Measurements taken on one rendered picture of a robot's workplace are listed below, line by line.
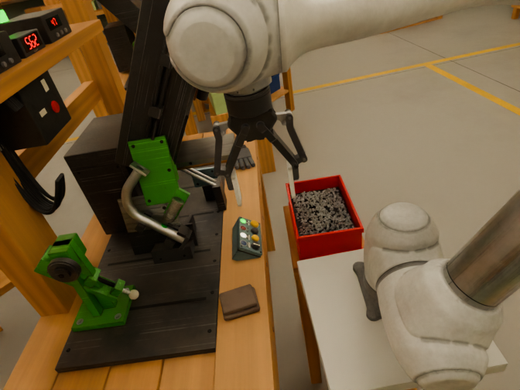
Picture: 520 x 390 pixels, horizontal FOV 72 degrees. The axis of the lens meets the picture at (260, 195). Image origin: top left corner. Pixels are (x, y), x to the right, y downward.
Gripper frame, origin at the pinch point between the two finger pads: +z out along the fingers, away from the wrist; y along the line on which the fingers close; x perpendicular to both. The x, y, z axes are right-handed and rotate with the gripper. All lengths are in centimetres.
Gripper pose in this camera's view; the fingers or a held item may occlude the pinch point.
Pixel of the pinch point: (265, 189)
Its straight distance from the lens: 69.7
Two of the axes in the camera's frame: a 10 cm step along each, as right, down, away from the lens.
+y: 9.9, -1.5, -0.5
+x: -0.5, -5.9, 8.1
